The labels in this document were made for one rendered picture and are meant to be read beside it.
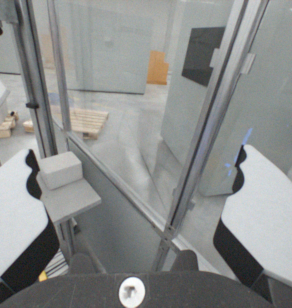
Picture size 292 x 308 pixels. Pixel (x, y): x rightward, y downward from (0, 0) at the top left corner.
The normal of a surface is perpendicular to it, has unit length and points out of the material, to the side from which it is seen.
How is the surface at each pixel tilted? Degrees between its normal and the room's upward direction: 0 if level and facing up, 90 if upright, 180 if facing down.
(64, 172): 90
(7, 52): 90
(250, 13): 90
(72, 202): 0
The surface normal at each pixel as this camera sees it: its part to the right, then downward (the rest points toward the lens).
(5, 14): 0.97, 0.23
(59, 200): 0.13, -0.83
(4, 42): 0.26, 0.55
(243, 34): -0.74, 0.28
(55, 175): 0.66, 0.48
